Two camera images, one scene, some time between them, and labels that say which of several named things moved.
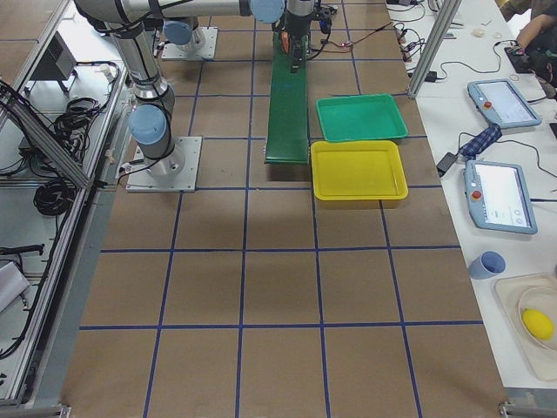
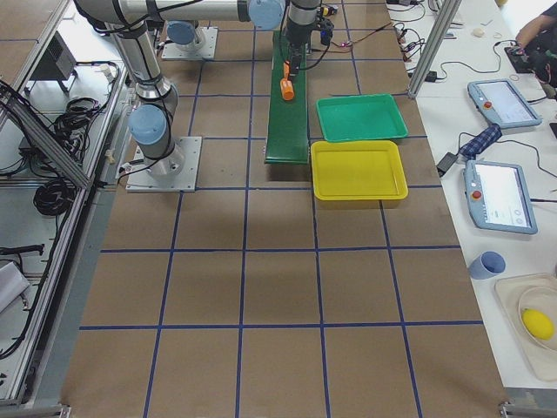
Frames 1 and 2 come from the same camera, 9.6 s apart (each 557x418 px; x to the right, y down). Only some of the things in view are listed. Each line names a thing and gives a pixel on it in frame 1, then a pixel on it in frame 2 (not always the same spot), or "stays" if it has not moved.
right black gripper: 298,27 stays
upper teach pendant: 501,103 stays
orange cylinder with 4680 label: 285,37 to 286,69
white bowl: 542,299 stays
